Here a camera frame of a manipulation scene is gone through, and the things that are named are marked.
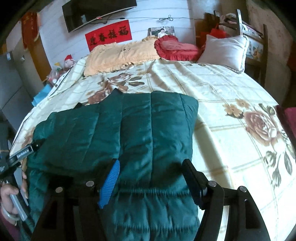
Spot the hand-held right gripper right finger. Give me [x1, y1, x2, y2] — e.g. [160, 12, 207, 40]
[182, 159, 267, 241]

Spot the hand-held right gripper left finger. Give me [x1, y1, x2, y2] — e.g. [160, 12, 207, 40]
[31, 159, 121, 241]

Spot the green quilted puffer jacket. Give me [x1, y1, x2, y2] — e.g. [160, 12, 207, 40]
[26, 89, 200, 241]

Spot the person's left forearm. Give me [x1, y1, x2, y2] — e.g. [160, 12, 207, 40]
[0, 217, 22, 241]

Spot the person's left hand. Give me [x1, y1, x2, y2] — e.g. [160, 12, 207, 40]
[0, 169, 29, 219]

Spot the blue bag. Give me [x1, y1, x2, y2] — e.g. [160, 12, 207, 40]
[32, 83, 53, 106]

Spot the floral checked bed sheet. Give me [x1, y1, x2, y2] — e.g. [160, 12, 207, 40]
[10, 57, 296, 241]

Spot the grey refrigerator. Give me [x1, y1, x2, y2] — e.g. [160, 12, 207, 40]
[0, 53, 35, 117]

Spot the pile of bottles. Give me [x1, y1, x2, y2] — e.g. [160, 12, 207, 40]
[47, 65, 68, 84]

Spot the brown wooden door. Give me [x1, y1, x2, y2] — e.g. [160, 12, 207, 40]
[32, 42, 52, 82]

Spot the plush toy with red hat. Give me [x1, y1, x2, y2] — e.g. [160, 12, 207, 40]
[63, 54, 75, 68]

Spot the maroon blanket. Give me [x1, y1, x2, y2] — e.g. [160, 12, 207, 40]
[276, 105, 296, 141]

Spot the yellow ruffled pillow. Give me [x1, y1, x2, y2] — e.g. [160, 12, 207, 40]
[83, 36, 162, 76]

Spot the white pillow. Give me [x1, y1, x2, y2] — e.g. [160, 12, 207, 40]
[196, 34, 249, 74]

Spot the red heart-shaped pillow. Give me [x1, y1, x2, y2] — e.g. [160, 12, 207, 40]
[154, 35, 202, 62]

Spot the wooden chair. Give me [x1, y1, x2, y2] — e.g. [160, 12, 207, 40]
[205, 9, 269, 88]

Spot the red bag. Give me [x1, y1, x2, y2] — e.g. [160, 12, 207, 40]
[200, 28, 228, 40]

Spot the framed photo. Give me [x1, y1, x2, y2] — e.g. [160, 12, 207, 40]
[148, 26, 175, 39]

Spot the floral curtain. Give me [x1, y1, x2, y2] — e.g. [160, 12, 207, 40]
[246, 0, 292, 70]

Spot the silver bracelet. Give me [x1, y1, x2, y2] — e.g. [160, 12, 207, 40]
[1, 207, 22, 221]

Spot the red fringed wall hanging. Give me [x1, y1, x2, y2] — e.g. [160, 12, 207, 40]
[21, 11, 42, 51]

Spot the red wall banner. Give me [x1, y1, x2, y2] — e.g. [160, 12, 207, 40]
[85, 20, 132, 52]

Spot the wall-mounted flat television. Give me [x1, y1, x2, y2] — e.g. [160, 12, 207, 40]
[62, 0, 138, 33]

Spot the black wall cable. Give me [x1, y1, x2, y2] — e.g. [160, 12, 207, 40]
[92, 14, 197, 24]

